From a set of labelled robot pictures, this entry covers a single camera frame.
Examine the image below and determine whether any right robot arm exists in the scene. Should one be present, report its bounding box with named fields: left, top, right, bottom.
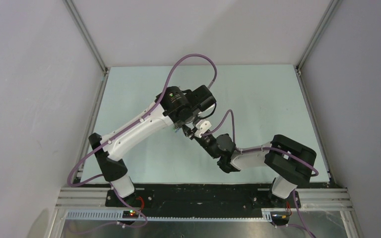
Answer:
left=182, top=125, right=319, bottom=207

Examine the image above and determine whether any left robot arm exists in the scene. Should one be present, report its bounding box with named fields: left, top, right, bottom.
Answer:
left=88, top=85, right=216, bottom=207

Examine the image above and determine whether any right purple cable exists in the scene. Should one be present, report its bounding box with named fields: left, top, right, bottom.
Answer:
left=202, top=109, right=319, bottom=238

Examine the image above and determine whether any purple cable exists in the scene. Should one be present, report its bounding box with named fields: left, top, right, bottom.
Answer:
left=66, top=54, right=218, bottom=229
left=202, top=109, right=319, bottom=238

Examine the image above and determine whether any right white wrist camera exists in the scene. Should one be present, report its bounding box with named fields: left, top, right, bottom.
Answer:
left=193, top=119, right=212, bottom=138

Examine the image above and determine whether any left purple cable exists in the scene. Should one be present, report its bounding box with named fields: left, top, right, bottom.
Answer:
left=66, top=54, right=218, bottom=229

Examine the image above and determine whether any white slotted cable duct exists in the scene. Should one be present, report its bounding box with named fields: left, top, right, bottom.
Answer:
left=65, top=209, right=272, bottom=222

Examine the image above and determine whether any left aluminium frame post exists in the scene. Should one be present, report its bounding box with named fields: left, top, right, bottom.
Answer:
left=63, top=0, right=108, bottom=75

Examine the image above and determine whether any aluminium frame post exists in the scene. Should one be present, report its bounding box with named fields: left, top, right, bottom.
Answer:
left=295, top=0, right=342, bottom=71
left=63, top=0, right=108, bottom=75

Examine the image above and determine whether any right aluminium frame post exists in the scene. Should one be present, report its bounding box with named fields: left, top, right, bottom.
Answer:
left=295, top=0, right=342, bottom=71

